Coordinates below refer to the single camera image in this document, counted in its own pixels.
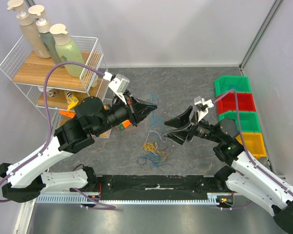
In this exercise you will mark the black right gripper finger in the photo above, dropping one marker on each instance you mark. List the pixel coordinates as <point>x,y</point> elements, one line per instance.
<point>180,120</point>
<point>179,136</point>

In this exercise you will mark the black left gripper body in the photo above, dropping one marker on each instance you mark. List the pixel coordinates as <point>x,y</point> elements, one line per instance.
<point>128,99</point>

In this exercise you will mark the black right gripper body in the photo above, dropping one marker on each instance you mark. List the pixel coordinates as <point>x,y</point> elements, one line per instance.
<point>192,127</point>

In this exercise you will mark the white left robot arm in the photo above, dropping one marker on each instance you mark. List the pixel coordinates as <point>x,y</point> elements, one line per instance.
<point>27,179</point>

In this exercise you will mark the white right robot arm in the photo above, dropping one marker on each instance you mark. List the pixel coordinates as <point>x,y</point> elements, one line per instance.
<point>243,173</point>

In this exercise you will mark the orange yellow crayon box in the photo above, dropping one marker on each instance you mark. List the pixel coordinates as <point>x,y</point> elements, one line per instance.
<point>123,125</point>

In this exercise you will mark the red storage bin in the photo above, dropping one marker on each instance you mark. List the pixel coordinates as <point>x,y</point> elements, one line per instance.
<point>245,103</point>

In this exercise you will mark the lower green storage bin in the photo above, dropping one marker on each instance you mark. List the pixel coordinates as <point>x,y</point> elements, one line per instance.
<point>245,121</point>

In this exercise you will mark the green storage bin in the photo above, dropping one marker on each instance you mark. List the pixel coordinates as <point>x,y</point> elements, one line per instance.
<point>239,83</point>
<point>245,121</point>

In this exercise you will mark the yellow snack bag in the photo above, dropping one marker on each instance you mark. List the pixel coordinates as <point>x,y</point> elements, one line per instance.
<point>71,99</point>

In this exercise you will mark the top green storage bin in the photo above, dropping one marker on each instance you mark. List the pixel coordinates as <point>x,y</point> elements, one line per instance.
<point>239,83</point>

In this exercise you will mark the orange boxes on shelf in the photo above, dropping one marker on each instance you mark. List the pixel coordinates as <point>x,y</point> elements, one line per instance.
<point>67,115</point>

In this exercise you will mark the yellow storage bin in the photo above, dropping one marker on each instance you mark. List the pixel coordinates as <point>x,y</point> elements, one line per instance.
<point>255,144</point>

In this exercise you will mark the light green pump bottle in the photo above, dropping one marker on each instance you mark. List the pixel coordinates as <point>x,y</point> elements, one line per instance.
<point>65,46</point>

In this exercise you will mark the white cup on shelf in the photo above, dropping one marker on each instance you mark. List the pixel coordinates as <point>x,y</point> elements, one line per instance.
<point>50,92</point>

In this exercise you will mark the grey-green pump bottle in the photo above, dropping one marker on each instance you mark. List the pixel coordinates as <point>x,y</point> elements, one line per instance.
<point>44,25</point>

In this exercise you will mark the beige pump bottle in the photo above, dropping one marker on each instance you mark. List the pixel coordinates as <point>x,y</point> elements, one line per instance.
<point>28,28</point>

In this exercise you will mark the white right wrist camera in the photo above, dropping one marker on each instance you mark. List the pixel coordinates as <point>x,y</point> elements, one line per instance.
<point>202,106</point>

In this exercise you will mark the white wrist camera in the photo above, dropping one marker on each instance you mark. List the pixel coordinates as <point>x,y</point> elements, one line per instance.
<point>202,106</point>
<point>118,84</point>

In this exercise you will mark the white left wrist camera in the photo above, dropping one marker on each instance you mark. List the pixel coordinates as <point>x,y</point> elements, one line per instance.
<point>118,84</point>

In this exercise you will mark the white wire shelf rack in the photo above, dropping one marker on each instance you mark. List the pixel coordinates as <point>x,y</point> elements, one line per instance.
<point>28,71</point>

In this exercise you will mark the grey cable duct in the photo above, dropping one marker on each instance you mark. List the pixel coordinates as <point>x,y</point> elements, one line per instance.
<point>79,199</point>

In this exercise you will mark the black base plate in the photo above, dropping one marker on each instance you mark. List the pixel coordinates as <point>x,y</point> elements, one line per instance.
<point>156,187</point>

